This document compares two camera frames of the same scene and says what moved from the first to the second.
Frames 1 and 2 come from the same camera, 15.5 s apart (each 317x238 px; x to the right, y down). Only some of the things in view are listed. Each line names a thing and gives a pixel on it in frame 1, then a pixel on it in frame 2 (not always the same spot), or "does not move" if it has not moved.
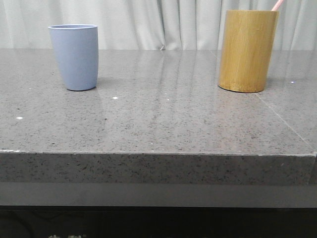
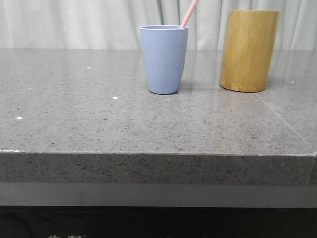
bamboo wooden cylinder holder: (248, 38) does not move
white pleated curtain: (150, 25) does not move
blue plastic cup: (77, 47) → (165, 48)
